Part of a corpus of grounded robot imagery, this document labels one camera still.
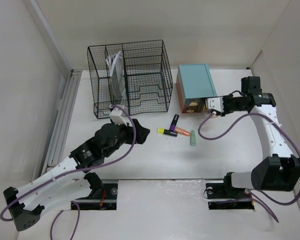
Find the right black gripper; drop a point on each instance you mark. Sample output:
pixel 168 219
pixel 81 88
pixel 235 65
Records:
pixel 225 111

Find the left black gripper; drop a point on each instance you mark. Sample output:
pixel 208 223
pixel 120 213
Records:
pixel 141 133

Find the orange highlighter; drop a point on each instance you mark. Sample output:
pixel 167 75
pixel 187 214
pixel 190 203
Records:
pixel 182 132

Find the green highlighter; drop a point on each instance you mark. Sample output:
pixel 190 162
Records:
pixel 192 138

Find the grey booklet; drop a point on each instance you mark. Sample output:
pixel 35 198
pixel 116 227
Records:
pixel 115 64

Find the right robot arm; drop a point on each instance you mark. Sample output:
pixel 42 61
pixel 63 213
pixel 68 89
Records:
pixel 279 169

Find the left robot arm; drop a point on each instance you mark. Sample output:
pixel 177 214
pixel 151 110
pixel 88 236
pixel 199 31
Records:
pixel 72 178

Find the yellow highlighter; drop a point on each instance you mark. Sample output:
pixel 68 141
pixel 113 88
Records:
pixel 167 132

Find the purple highlighter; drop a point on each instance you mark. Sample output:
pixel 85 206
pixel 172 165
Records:
pixel 174 123

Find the teal drawer box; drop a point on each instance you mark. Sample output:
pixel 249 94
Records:
pixel 194 85

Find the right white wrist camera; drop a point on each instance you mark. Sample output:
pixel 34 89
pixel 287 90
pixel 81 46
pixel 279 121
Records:
pixel 215 105

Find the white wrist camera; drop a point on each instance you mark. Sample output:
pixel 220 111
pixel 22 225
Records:
pixel 117 116
pixel 215 105

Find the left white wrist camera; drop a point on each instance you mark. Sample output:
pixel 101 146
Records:
pixel 117 116

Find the black wire mesh organizer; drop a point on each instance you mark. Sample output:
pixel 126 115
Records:
pixel 147 74

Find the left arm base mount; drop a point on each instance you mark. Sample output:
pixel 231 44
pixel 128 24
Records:
pixel 102 195

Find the aluminium rail frame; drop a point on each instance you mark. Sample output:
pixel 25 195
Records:
pixel 56 143

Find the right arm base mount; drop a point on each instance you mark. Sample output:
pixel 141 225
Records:
pixel 222 197

